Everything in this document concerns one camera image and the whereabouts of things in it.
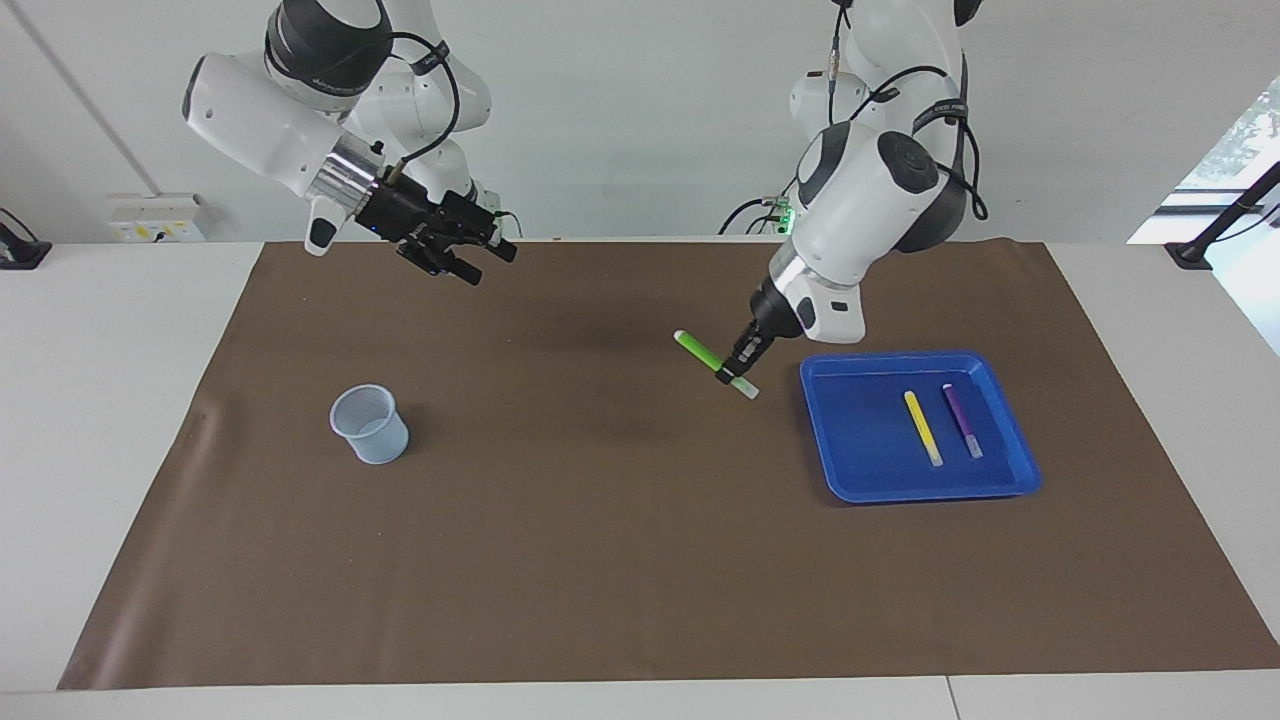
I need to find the green pen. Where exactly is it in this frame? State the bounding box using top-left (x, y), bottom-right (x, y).
top-left (673, 329), bottom-right (760, 400)

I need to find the yellow pen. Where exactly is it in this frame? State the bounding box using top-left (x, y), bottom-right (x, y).
top-left (903, 390), bottom-right (944, 468)

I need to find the purple pen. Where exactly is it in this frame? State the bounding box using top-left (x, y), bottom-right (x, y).
top-left (942, 383), bottom-right (984, 460)

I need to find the blue plastic tray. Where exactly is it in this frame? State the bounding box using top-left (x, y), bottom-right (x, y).
top-left (799, 350), bottom-right (1043, 504)

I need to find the translucent plastic cup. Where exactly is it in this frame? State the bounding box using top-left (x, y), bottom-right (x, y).
top-left (329, 384), bottom-right (410, 466)

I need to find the brown paper table mat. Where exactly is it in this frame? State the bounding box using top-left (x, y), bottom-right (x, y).
top-left (57, 240), bottom-right (1280, 691)

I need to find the black angled stand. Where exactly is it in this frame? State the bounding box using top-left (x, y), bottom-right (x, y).
top-left (1165, 160), bottom-right (1280, 271)

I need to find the bright window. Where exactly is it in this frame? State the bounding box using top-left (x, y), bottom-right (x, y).
top-left (1128, 78), bottom-right (1280, 246)

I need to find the black base cable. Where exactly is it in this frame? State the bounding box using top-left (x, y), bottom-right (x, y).
top-left (718, 197), bottom-right (791, 237)

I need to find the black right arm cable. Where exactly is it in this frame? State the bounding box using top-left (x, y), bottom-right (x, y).
top-left (385, 32), bottom-right (463, 186)

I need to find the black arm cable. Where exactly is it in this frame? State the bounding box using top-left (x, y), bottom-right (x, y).
top-left (385, 32), bottom-right (463, 186)
top-left (826, 0), bottom-right (991, 223)

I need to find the white wall power socket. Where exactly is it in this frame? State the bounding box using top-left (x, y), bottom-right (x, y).
top-left (108, 194), bottom-right (206, 244)

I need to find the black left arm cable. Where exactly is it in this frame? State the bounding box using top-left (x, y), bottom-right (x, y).
top-left (826, 0), bottom-right (991, 223)

